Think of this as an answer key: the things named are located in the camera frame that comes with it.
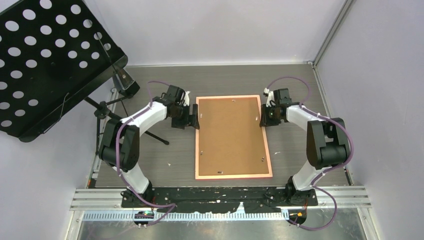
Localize brown backing board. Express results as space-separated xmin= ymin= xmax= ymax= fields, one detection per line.
xmin=197 ymin=97 xmax=270 ymax=176

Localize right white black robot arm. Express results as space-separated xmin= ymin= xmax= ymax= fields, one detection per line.
xmin=259 ymin=88 xmax=351 ymax=205

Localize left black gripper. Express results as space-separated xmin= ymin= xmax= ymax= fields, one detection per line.
xmin=170 ymin=103 xmax=199 ymax=130

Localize black perforated music stand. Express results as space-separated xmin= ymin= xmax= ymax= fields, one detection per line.
xmin=0 ymin=0 xmax=170 ymax=157

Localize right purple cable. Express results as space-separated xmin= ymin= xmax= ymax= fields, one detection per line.
xmin=266 ymin=76 xmax=355 ymax=232

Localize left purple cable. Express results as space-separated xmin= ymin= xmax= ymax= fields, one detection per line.
xmin=112 ymin=80 xmax=177 ymax=227

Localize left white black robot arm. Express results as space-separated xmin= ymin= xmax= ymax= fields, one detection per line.
xmin=98 ymin=85 xmax=200 ymax=207

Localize aluminium rail front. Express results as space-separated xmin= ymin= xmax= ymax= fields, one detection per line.
xmin=69 ymin=185 xmax=371 ymax=211

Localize black mounting base plate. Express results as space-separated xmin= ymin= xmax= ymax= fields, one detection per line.
xmin=141 ymin=186 xmax=318 ymax=214

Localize aluminium corner profile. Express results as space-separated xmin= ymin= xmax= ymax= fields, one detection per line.
xmin=307 ymin=0 xmax=356 ymax=70

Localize purple cable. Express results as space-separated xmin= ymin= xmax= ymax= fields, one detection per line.
xmin=266 ymin=76 xmax=355 ymax=232
xmin=112 ymin=80 xmax=177 ymax=227

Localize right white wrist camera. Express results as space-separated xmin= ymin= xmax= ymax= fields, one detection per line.
xmin=263 ymin=88 xmax=275 ymax=107

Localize orange wooden picture frame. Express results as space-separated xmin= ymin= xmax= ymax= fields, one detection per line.
xmin=194 ymin=94 xmax=274 ymax=181

